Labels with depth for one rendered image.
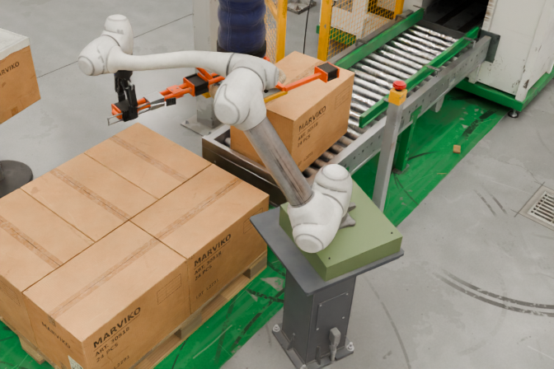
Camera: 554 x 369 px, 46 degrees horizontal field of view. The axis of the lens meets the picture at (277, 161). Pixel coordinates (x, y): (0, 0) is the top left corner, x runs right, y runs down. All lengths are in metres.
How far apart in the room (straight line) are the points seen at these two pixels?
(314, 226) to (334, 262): 0.25
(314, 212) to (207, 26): 2.18
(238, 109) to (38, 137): 2.85
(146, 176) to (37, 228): 0.61
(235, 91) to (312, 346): 1.48
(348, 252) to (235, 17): 1.09
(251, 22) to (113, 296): 1.31
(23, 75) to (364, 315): 2.30
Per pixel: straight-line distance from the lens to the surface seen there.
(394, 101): 3.43
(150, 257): 3.06
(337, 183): 2.57
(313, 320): 3.07
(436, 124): 5.05
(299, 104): 3.31
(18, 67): 3.91
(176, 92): 2.85
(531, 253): 4.18
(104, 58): 2.44
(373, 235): 2.76
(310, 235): 2.43
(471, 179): 4.59
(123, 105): 2.77
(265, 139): 2.30
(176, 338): 3.41
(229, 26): 2.86
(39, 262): 3.14
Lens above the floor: 2.73
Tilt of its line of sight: 38 degrees down
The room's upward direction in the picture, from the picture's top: 3 degrees clockwise
